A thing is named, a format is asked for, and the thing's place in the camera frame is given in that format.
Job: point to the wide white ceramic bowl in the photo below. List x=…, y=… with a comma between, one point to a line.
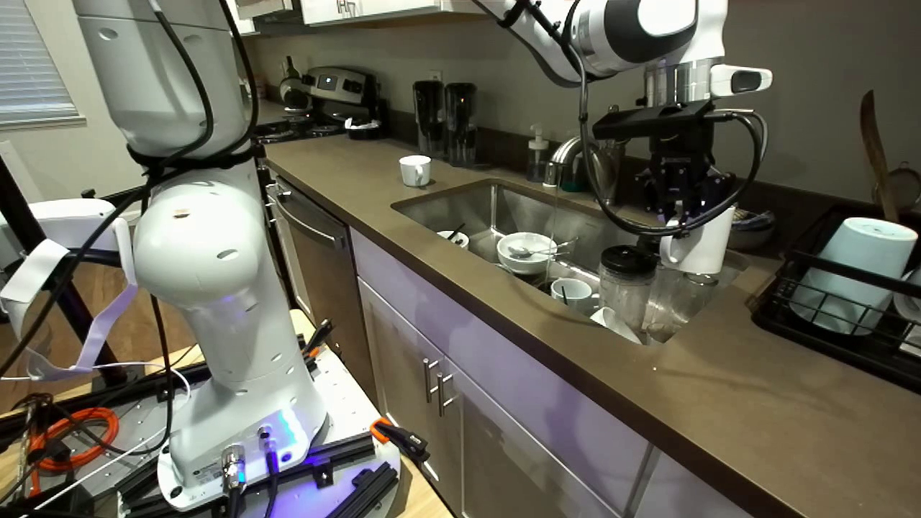
x=524, y=255

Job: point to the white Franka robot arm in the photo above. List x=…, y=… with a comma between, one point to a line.
x=219, y=278

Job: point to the white ceramic mug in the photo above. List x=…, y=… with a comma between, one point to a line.
x=705, y=250
x=416, y=172

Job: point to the stainless steel sink basin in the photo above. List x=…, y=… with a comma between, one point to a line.
x=506, y=217

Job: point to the white window blind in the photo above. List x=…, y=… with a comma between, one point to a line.
x=32, y=58

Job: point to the clear soap dispenser white pump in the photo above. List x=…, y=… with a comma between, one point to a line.
x=537, y=160

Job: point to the white upper cabinets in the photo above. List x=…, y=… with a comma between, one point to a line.
x=362, y=11

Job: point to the clear drinking glass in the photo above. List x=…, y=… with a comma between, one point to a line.
x=676, y=303

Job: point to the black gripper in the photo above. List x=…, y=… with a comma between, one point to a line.
x=681, y=162

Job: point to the black aluminium rail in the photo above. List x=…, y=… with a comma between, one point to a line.
x=370, y=490
x=325, y=450

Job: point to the pale blue cup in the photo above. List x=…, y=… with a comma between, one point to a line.
x=853, y=270

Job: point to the white plate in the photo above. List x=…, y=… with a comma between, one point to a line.
x=452, y=238

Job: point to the stainless steel dishwasher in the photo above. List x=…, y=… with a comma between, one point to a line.
x=325, y=278

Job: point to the small grey utensil bowl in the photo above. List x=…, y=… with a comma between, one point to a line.
x=755, y=231

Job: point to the brushed steel kitchen faucet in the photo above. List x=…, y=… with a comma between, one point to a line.
x=565, y=160

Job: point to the black tripod stand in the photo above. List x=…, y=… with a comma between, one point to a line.
x=52, y=278

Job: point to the white perforated robot table top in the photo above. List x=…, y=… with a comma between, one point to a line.
x=347, y=404

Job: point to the orange black clamp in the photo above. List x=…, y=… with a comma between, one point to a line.
x=316, y=337
x=397, y=438

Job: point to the small white cup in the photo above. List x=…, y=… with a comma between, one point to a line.
x=573, y=293

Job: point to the silver countertop toaster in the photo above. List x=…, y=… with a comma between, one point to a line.
x=335, y=91

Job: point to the grey lower kitchen cabinets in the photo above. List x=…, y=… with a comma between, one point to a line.
x=518, y=421

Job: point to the wooden spatula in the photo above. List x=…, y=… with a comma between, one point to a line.
x=872, y=145

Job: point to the clear blender jar black lid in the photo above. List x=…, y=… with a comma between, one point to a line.
x=626, y=283

